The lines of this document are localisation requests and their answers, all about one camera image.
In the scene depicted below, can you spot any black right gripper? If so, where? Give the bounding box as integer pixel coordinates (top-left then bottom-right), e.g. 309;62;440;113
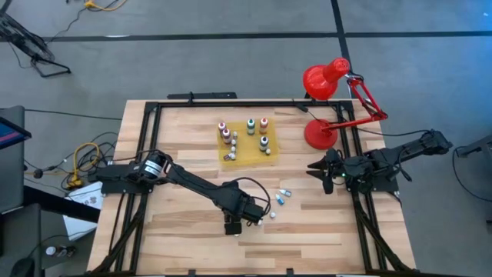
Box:
307;148;345;195

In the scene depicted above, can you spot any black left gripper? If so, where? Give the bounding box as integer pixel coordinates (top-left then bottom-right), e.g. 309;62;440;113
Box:
224;202;251;236

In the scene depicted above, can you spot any yellow translucent plastic bin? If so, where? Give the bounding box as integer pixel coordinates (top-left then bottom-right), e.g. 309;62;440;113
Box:
216;118;281;169

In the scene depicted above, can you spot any red desk lamp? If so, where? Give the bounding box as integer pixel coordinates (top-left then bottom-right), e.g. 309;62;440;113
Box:
301;57;388;151

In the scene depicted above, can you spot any black power strip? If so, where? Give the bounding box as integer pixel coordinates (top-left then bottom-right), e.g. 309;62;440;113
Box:
167;91;238;101

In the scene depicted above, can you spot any white cardboard box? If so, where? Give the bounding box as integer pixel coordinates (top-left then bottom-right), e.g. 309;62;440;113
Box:
63;186;104;242

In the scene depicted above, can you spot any small jar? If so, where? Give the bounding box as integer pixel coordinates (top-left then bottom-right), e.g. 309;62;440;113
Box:
45;245;76;258

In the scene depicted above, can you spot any laptop screen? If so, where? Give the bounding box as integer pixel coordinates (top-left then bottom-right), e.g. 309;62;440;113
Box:
0;115;32;151

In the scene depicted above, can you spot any black folding stand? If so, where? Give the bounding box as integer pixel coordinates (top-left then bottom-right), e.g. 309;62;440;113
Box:
0;11;72;78

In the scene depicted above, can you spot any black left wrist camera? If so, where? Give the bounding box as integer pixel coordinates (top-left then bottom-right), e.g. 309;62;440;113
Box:
242;202;267;226

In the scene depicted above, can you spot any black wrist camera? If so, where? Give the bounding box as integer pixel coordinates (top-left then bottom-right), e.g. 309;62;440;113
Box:
242;202;267;226
344;156;364;175

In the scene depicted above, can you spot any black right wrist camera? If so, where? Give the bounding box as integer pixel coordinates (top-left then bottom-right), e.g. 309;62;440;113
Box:
344;156;364;175

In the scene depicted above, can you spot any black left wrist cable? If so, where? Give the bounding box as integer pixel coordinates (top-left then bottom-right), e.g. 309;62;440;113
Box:
234;176;272;216

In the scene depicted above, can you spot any black lamp plug cable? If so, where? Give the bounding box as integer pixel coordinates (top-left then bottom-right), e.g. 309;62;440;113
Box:
291;98;322;125

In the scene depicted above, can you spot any black metal table frame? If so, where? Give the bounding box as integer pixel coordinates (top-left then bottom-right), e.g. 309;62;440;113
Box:
91;100;416;277

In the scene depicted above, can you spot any yellow coiled cable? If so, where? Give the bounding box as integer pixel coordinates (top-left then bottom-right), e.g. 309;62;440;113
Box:
68;142;101;190

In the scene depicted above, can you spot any black floor cable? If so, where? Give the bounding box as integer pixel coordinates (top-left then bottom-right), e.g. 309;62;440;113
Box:
23;108;123;122

